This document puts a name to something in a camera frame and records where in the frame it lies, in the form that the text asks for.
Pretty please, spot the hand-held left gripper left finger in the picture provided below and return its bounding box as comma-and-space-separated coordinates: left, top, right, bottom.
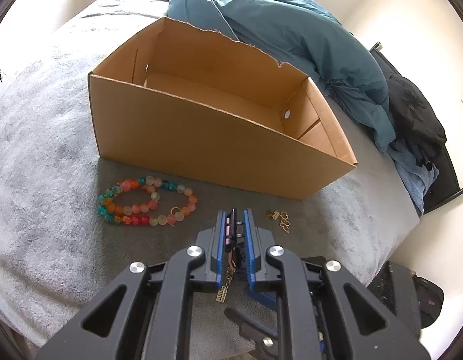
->
34, 210, 234, 360

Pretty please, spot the black jacket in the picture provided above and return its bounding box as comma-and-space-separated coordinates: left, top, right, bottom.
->
376, 50, 447, 167

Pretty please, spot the brown cardboard box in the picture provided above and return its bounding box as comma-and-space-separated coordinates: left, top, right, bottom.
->
88, 16, 357, 200

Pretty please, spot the small orange pink bead bracelet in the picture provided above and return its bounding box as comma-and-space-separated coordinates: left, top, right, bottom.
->
103, 178, 161, 212

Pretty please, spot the black headboard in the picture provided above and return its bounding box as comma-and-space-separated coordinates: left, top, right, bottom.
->
368, 42, 463, 216

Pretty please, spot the light blue cloth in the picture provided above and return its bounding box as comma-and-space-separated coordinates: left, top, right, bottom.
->
387, 139, 440, 216

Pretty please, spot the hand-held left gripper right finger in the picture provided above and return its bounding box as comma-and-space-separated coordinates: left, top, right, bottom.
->
243, 209, 431, 360

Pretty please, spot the black bag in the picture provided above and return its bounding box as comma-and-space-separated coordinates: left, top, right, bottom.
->
366, 260, 446, 331

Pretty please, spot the gold link jewelry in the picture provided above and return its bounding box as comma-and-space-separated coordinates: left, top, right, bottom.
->
266, 209, 293, 235

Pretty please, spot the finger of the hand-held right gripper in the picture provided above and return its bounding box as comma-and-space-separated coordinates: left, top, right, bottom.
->
243, 284, 279, 310
223, 307, 282, 360

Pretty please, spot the blue duvet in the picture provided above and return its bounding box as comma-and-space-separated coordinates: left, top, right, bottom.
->
166, 0, 397, 154

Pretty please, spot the large multicolour bead bracelet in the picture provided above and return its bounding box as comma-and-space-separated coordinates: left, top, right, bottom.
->
97, 175, 199, 227

